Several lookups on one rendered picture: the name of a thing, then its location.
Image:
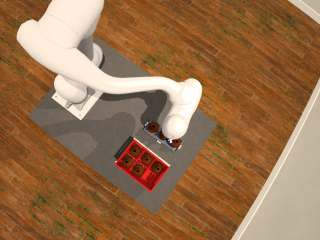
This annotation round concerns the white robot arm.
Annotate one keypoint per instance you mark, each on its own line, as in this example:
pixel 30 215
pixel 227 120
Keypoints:
pixel 62 41

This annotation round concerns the red plastic crate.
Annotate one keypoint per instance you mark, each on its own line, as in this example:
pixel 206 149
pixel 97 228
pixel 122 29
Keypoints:
pixel 149 178

